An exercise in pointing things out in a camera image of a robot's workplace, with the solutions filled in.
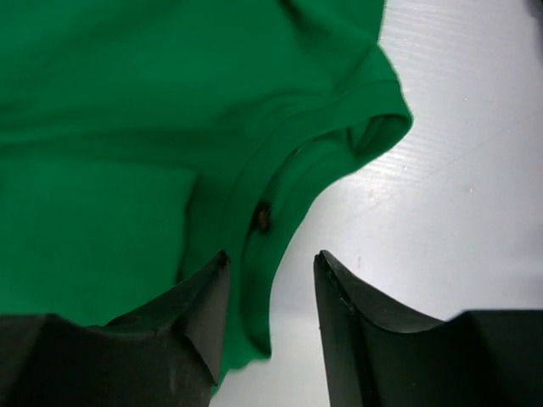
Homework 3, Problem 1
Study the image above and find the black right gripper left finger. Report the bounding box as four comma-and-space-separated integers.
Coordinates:
1, 251, 231, 406

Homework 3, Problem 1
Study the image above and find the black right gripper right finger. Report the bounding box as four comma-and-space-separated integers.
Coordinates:
314, 251, 542, 406

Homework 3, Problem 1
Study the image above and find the green t-shirt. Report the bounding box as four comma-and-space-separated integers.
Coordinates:
1, 1, 412, 371

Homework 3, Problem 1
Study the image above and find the black hanging t-shirt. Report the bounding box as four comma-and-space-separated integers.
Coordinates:
525, 0, 543, 19

